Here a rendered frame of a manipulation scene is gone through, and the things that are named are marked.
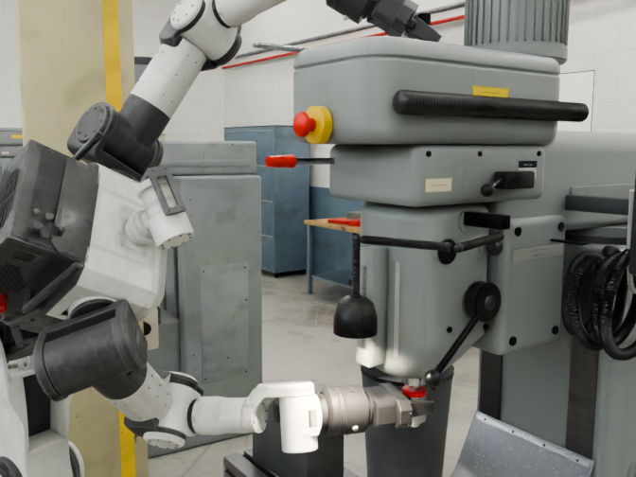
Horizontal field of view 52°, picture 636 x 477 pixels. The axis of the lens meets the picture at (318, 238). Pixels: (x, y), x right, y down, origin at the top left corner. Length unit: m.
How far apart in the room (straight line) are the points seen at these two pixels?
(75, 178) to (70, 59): 1.55
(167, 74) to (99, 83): 1.41
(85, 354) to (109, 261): 0.16
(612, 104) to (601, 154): 4.43
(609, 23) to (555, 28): 4.64
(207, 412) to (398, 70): 0.71
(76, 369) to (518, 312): 0.77
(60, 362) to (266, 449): 0.78
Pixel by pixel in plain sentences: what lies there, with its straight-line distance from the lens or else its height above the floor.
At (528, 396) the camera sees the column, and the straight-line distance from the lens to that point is 1.59.
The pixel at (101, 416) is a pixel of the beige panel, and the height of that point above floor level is 0.62.
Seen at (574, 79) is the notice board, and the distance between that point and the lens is 6.08.
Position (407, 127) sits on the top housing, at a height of 1.76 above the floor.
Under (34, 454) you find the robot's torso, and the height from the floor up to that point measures 1.10.
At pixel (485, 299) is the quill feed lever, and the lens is 1.17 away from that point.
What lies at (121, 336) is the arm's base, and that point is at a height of 1.44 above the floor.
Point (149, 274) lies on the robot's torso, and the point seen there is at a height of 1.51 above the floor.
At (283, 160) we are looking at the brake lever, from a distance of 1.12.
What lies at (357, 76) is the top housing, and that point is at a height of 1.83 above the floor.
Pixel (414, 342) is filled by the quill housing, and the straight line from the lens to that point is 1.14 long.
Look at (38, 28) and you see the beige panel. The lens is 2.68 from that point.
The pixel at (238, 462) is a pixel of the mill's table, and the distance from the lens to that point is 1.77.
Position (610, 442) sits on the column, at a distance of 1.53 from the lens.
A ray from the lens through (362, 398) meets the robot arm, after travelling 1.21.
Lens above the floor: 1.72
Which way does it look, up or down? 8 degrees down
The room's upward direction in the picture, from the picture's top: straight up
